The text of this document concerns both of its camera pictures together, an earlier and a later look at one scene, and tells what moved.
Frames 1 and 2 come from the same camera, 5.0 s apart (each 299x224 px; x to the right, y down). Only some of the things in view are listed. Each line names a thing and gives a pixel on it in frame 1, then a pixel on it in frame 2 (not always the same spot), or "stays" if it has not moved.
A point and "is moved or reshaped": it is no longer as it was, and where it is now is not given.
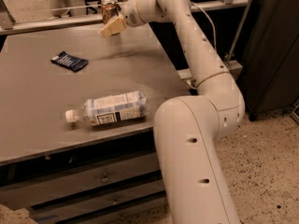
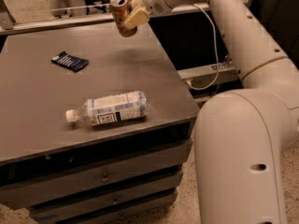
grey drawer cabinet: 78,142 stays
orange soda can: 109,11 is moved or reshaped
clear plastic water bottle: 110,108 stays
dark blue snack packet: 72,63 stays
